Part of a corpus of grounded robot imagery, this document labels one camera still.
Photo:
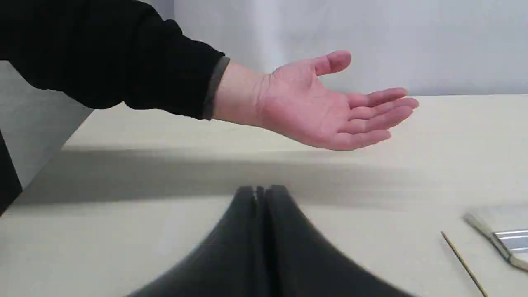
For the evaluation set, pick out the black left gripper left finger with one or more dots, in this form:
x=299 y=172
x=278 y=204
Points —
x=223 y=264

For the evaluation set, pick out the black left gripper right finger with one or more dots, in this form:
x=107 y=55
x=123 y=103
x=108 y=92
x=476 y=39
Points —
x=306 y=264

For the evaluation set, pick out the black gold precision screwdriver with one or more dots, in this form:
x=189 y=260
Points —
x=464 y=265

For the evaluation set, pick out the wooden handled paint brush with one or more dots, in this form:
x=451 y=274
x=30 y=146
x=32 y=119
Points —
x=506 y=227

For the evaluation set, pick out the forearm in black sleeve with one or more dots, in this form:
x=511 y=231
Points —
x=105 y=52

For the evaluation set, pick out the person's bare open hand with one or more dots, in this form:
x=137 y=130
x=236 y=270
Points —
x=293 y=102

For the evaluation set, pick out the white curtain backdrop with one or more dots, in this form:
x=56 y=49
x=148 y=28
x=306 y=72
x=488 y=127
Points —
x=430 y=47

